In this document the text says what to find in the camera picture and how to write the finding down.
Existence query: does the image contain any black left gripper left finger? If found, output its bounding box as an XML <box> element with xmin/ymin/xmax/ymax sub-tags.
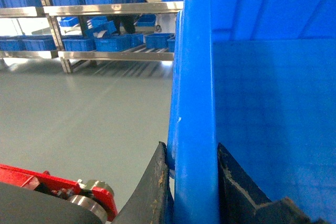
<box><xmin>113</xmin><ymin>142</ymin><xmax>174</xmax><ymax>224</ymax></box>

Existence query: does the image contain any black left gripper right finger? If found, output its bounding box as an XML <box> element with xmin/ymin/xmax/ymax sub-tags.
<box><xmin>217</xmin><ymin>143</ymin><xmax>327</xmax><ymax>223</ymax></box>

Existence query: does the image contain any large blue plastic crate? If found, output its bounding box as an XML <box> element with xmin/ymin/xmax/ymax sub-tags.
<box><xmin>167</xmin><ymin>0</ymin><xmax>335</xmax><ymax>223</ymax></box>

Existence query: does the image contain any neighbouring blue crate on shelf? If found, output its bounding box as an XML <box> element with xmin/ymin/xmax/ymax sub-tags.
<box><xmin>94</xmin><ymin>34</ymin><xmax>144</xmax><ymax>52</ymax></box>

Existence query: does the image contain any person in black trousers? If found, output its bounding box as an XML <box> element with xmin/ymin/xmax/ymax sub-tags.
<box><xmin>101</xmin><ymin>0</ymin><xmax>137</xmax><ymax>35</ymax></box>

